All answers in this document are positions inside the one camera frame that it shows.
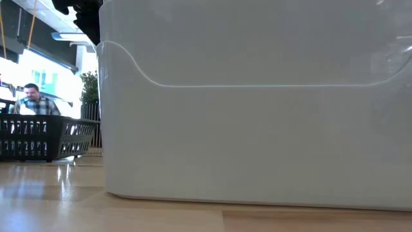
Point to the white plastic basket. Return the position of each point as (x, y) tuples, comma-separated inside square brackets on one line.
[(257, 145), (257, 42)]

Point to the green plant in ribbed pot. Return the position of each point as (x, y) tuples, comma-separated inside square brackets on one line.
[(90, 87)]

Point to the person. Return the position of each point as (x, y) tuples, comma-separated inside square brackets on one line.
[(38, 104)]

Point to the black perforated plastic basket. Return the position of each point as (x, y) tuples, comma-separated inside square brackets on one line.
[(56, 138)]

